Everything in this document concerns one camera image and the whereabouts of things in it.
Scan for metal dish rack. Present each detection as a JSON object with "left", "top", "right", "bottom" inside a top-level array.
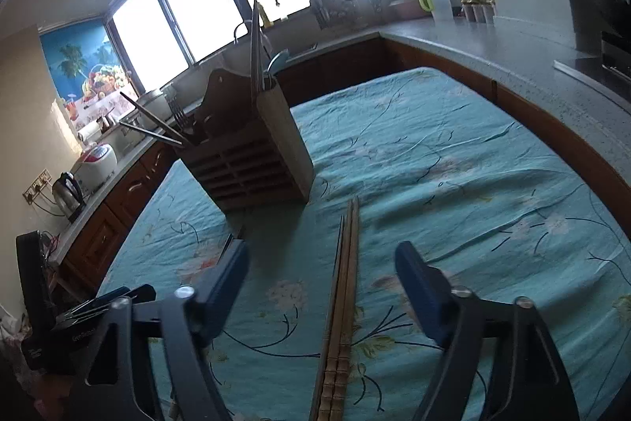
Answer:
[{"left": 306, "top": 0, "right": 366, "bottom": 30}]

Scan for wooden utensil holder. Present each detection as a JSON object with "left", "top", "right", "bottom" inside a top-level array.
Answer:
[{"left": 174, "top": 68, "right": 316, "bottom": 212}]

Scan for wooden chopstick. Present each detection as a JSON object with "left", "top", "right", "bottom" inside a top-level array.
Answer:
[
  {"left": 310, "top": 199, "right": 355, "bottom": 421},
  {"left": 331, "top": 197, "right": 360, "bottom": 421}
]

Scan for blue floral tablecloth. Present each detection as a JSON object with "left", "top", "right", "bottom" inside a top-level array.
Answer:
[{"left": 96, "top": 66, "right": 631, "bottom": 421}]

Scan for tropical fruit print blind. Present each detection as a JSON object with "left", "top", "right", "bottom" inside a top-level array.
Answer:
[{"left": 39, "top": 24, "right": 139, "bottom": 131}]

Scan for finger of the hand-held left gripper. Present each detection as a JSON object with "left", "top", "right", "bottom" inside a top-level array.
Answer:
[
  {"left": 91, "top": 284, "right": 157, "bottom": 306},
  {"left": 52, "top": 305, "right": 106, "bottom": 333}
]

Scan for grey kitchen countertop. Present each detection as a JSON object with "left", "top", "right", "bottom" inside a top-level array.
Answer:
[{"left": 49, "top": 14, "right": 631, "bottom": 254}]

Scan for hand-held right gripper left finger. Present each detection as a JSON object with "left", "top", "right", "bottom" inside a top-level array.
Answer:
[{"left": 69, "top": 240, "right": 250, "bottom": 421}]

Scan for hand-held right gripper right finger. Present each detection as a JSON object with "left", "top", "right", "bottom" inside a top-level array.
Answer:
[{"left": 394, "top": 241, "right": 577, "bottom": 421}]

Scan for white electric cooking pot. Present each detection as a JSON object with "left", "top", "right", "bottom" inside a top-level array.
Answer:
[{"left": 133, "top": 88, "right": 166, "bottom": 126}]

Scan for row of spice jars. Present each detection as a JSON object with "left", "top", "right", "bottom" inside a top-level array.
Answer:
[{"left": 461, "top": 2, "right": 496, "bottom": 24}]

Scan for metal fork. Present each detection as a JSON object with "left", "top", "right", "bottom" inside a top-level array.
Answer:
[{"left": 168, "top": 97, "right": 195, "bottom": 140}]

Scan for wall power socket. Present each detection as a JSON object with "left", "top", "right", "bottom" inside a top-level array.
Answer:
[{"left": 22, "top": 169, "right": 52, "bottom": 204}]

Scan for stainless steel electric kettle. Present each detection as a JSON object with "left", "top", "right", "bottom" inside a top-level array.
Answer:
[{"left": 52, "top": 172, "right": 86, "bottom": 225}]

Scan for wooden base cabinets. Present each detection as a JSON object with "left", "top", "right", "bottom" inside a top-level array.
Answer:
[{"left": 62, "top": 36, "right": 631, "bottom": 284}]

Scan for paper towel roll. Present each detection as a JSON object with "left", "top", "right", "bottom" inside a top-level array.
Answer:
[{"left": 76, "top": 122, "right": 102, "bottom": 143}]

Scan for white pink rice cooker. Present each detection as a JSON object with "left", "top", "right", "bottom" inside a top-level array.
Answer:
[{"left": 71, "top": 144, "right": 119, "bottom": 192}]

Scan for gas stove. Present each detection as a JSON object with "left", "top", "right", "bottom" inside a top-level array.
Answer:
[{"left": 599, "top": 31, "right": 631, "bottom": 77}]

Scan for metal spoon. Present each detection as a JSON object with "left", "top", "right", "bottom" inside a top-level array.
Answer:
[{"left": 265, "top": 49, "right": 291, "bottom": 89}]

